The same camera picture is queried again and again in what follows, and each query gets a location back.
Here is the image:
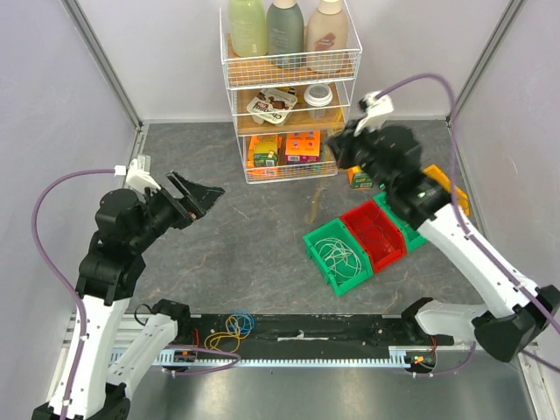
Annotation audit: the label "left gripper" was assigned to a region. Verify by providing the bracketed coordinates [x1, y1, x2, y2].
[130, 168, 226, 250]

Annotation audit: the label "white cable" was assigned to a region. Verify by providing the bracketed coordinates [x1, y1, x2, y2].
[315, 235, 365, 281]

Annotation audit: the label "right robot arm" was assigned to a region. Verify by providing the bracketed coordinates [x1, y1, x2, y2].
[327, 123, 559, 362]

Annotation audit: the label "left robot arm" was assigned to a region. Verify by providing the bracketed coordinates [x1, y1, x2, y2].
[31, 165, 225, 419]

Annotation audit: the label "green sponges in rack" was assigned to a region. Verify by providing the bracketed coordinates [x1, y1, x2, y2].
[320, 143, 333, 162]

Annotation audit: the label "sponge box on table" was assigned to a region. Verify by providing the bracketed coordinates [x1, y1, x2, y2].
[346, 166, 373, 190]

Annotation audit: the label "pink orange box in rack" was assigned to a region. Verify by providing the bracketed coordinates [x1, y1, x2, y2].
[284, 130, 321, 165]

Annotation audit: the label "clear cup with lid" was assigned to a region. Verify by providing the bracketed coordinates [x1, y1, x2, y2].
[304, 83, 333, 119]

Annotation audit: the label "sponge box in rack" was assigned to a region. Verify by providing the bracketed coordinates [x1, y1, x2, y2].
[247, 134, 281, 168]

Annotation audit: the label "red bin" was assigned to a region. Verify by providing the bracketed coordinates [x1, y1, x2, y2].
[340, 199, 407, 274]

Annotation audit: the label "yogurt cup pack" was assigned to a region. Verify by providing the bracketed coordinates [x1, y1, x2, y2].
[246, 87, 298, 126]

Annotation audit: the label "front green bin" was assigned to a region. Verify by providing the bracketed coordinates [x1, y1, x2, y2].
[303, 219, 374, 297]

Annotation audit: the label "green bin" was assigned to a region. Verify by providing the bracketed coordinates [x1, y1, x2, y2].
[374, 192, 427, 253]
[303, 219, 374, 297]

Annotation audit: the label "rear green bin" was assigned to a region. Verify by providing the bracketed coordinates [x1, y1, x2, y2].
[374, 192, 427, 253]

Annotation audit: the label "beige brown bottle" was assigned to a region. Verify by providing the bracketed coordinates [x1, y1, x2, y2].
[306, 0, 348, 74]

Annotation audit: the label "yellow bin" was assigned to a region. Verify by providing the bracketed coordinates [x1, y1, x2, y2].
[423, 164, 470, 215]

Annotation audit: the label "grey green bottle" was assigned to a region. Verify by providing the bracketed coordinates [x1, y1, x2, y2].
[266, 0, 305, 70]

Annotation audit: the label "light green bottle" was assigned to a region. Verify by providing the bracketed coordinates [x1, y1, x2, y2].
[227, 0, 268, 58]

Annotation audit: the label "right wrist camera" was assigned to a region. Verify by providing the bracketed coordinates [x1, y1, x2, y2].
[353, 91, 395, 137]

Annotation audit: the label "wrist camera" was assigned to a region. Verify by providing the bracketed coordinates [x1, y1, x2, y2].
[114, 154, 161, 194]
[353, 91, 395, 137]

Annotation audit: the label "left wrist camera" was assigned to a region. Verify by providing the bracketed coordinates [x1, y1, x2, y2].
[114, 154, 161, 194]

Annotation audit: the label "white wire shelf rack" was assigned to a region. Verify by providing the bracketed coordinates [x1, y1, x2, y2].
[220, 1, 362, 184]

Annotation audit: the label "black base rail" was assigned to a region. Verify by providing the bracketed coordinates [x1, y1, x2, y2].
[174, 312, 421, 360]

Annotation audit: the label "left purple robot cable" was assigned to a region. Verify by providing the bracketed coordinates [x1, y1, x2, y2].
[31, 169, 128, 420]

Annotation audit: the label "white cable duct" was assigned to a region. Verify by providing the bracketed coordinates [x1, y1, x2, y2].
[108, 345, 434, 368]

